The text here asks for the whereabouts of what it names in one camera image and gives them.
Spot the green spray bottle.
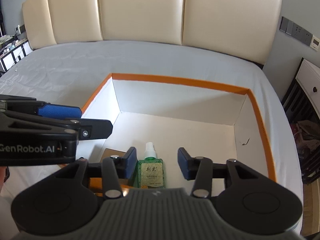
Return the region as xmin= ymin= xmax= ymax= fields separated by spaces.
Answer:
xmin=137 ymin=142 xmax=165 ymax=189

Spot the light grey bed sheet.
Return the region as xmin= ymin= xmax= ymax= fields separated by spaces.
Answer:
xmin=1 ymin=41 xmax=303 ymax=239

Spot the orange cardboard box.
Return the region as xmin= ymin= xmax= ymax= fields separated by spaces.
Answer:
xmin=76 ymin=73 xmax=277 ymax=192

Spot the left side shelf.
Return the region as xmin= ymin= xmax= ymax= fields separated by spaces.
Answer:
xmin=1 ymin=25 xmax=33 ymax=76

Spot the white black bedside table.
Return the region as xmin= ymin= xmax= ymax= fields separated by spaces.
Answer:
xmin=281 ymin=58 xmax=319 ymax=184

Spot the cream leather headboard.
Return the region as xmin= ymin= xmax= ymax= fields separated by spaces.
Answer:
xmin=22 ymin=0 xmax=282 ymax=64

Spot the white thermostat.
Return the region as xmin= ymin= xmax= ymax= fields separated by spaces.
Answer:
xmin=310 ymin=36 xmax=320 ymax=51

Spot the grey wall switch panel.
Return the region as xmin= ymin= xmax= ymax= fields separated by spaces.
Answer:
xmin=280 ymin=17 xmax=313 ymax=46

